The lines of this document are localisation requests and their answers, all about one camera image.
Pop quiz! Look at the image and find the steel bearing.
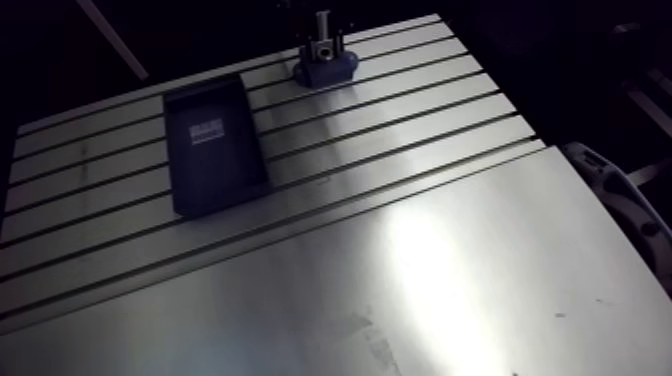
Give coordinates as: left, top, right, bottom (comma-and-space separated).
309, 40, 338, 62

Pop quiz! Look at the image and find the dark blue-grey housing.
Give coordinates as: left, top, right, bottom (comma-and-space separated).
291, 50, 360, 89

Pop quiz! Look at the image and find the dark blue-grey tray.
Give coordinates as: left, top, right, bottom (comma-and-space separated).
162, 73, 271, 219

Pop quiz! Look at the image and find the pale holed strip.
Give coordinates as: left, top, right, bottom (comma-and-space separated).
560, 140, 672, 296

